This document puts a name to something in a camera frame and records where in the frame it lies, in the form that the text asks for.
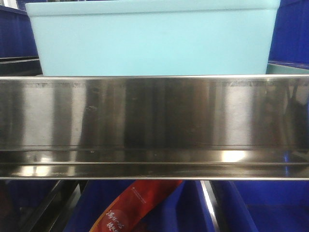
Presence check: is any stainless steel shelf rail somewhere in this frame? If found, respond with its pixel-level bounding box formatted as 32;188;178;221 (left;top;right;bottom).
0;74;309;180

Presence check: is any light blue plastic bin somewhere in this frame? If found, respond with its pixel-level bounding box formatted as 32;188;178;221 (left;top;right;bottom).
26;0;280;76

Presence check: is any dark blue lower right bin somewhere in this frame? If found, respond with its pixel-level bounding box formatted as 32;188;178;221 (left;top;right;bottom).
212;181;309;232

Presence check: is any dark blue bin left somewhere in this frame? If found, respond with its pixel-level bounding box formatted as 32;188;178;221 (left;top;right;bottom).
0;6;38;58

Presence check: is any red snack package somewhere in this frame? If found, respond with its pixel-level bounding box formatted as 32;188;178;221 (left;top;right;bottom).
90;180;182;232

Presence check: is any dark blue storage bin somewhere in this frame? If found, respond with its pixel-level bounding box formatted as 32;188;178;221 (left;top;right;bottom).
64;180;214;232

